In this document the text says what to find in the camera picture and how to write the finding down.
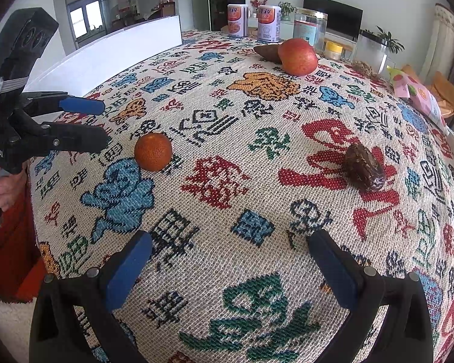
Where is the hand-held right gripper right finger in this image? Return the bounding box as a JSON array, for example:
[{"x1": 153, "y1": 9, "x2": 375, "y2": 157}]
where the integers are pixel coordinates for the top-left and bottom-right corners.
[{"x1": 306, "y1": 230, "x2": 434, "y2": 363}]

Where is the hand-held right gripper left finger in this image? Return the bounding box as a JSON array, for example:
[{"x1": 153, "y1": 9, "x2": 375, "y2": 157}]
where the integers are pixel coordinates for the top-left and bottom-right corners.
[{"x1": 29, "y1": 230, "x2": 154, "y2": 363}]

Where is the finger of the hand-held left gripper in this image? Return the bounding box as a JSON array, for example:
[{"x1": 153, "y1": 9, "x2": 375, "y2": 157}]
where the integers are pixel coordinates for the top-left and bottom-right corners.
[
  {"x1": 21, "y1": 121, "x2": 110, "y2": 159},
  {"x1": 23, "y1": 91, "x2": 107, "y2": 116}
]

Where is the dark orange tangerine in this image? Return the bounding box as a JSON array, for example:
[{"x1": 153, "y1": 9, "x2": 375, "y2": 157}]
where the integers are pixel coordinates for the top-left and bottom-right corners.
[{"x1": 134, "y1": 132, "x2": 173, "y2": 172}]

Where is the person's left hand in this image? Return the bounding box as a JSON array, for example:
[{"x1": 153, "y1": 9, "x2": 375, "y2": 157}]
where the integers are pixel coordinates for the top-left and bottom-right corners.
[{"x1": 0, "y1": 158, "x2": 27, "y2": 211}]

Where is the white box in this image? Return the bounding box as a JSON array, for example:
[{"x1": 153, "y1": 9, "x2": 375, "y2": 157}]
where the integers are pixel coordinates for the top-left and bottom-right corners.
[{"x1": 21, "y1": 14, "x2": 183, "y2": 99}]

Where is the dark brown date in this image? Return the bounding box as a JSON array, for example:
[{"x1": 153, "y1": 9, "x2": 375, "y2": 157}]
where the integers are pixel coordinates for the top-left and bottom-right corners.
[{"x1": 344, "y1": 144, "x2": 386, "y2": 193}]

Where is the printed woven blanket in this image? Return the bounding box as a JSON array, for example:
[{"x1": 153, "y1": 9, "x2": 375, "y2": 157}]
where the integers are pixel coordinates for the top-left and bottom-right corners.
[{"x1": 28, "y1": 30, "x2": 454, "y2": 363}]

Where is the white fuzzy cloth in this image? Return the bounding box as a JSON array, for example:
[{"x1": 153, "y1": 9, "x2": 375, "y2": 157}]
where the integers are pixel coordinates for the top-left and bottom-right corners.
[{"x1": 0, "y1": 219, "x2": 35, "y2": 363}]

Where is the pink labelled tin can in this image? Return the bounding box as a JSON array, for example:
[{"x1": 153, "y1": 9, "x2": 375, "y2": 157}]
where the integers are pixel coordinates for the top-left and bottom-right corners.
[
  {"x1": 227, "y1": 4, "x2": 249, "y2": 38},
  {"x1": 257, "y1": 5, "x2": 281, "y2": 43}
]

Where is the pink snack bag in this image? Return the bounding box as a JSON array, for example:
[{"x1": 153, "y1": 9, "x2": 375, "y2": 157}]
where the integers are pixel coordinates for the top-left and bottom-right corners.
[{"x1": 387, "y1": 65, "x2": 449, "y2": 129}]

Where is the small sweet potato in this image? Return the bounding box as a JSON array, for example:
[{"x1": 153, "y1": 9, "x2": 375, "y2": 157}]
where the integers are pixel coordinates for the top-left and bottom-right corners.
[{"x1": 253, "y1": 44, "x2": 284, "y2": 63}]

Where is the pile of nuts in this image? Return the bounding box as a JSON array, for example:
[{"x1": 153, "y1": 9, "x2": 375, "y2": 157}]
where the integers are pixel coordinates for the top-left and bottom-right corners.
[{"x1": 350, "y1": 60, "x2": 379, "y2": 80}]

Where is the orange lounge chair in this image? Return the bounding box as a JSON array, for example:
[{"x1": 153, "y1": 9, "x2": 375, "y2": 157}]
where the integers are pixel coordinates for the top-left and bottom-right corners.
[{"x1": 401, "y1": 64, "x2": 454, "y2": 122}]

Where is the red apple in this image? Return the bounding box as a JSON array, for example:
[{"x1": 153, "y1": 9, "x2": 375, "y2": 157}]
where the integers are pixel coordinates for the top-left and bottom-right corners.
[{"x1": 278, "y1": 38, "x2": 319, "y2": 77}]

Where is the small yellow jar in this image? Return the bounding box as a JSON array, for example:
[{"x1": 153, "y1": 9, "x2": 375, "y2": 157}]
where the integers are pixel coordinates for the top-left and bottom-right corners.
[{"x1": 324, "y1": 40, "x2": 344, "y2": 60}]

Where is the glass jar black lid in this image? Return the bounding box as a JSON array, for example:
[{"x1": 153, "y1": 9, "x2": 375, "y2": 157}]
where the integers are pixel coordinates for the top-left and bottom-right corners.
[{"x1": 356, "y1": 30, "x2": 390, "y2": 74}]

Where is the large green potted plant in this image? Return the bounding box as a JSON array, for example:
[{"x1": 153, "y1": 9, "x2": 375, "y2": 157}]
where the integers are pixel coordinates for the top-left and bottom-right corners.
[{"x1": 365, "y1": 26, "x2": 405, "y2": 54}]

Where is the glass jar gold lid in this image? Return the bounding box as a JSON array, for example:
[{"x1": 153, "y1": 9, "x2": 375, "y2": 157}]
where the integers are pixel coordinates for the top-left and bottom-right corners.
[{"x1": 293, "y1": 8, "x2": 328, "y2": 48}]

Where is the white tower air conditioner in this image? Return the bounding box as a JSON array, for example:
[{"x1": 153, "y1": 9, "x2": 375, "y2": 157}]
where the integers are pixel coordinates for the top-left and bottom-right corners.
[{"x1": 420, "y1": 3, "x2": 454, "y2": 84}]

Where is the black television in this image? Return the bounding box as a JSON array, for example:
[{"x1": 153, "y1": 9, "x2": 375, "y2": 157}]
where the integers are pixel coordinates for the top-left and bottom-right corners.
[{"x1": 303, "y1": 0, "x2": 364, "y2": 42}]

